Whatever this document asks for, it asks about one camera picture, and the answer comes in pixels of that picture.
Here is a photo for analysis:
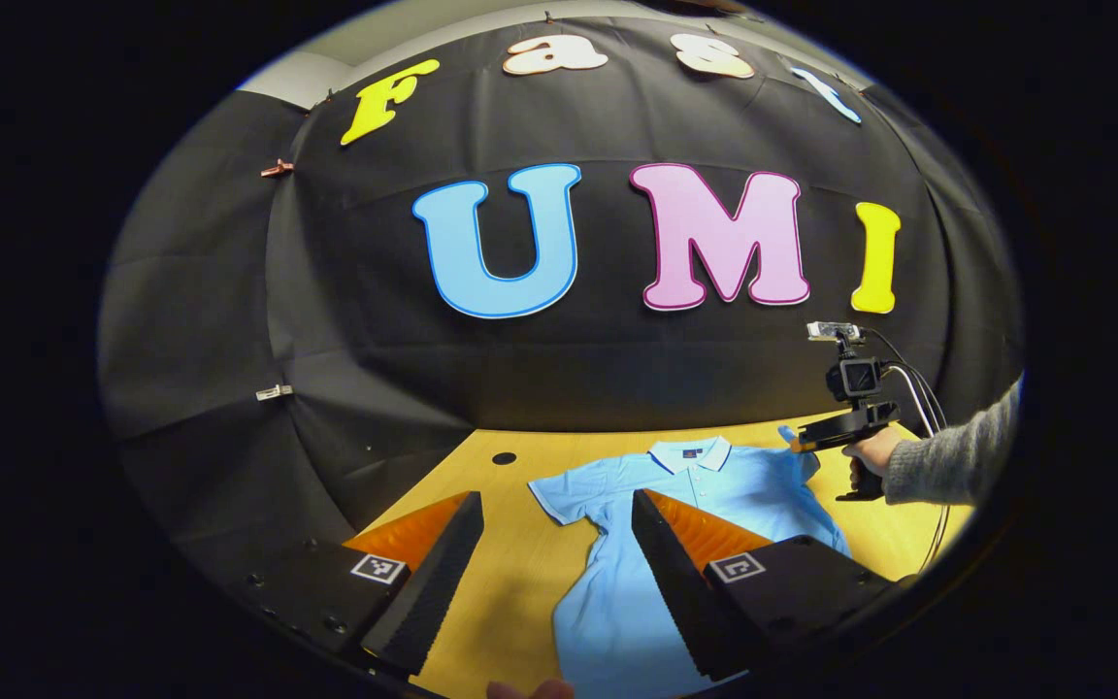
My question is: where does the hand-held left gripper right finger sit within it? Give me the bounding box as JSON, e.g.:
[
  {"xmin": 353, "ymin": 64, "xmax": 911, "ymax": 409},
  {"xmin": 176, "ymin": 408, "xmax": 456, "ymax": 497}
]
[{"xmin": 631, "ymin": 488, "xmax": 909, "ymax": 682}]

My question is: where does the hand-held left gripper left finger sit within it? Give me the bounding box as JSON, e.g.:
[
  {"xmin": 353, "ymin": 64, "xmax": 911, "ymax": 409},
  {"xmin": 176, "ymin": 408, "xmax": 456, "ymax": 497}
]
[{"xmin": 229, "ymin": 490, "xmax": 485, "ymax": 678}]

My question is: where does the light blue T-shirt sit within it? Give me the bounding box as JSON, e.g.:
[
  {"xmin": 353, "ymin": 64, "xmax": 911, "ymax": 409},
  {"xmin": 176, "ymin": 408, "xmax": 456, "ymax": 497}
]
[{"xmin": 528, "ymin": 425, "xmax": 851, "ymax": 699}]

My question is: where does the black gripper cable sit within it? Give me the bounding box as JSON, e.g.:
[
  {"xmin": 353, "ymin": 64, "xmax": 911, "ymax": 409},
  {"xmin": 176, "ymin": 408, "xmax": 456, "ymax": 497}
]
[{"xmin": 860, "ymin": 328, "xmax": 953, "ymax": 574}]

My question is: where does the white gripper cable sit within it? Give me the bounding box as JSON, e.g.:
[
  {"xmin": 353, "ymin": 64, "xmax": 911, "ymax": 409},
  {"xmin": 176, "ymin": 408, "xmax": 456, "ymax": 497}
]
[{"xmin": 881, "ymin": 364, "xmax": 938, "ymax": 438}]

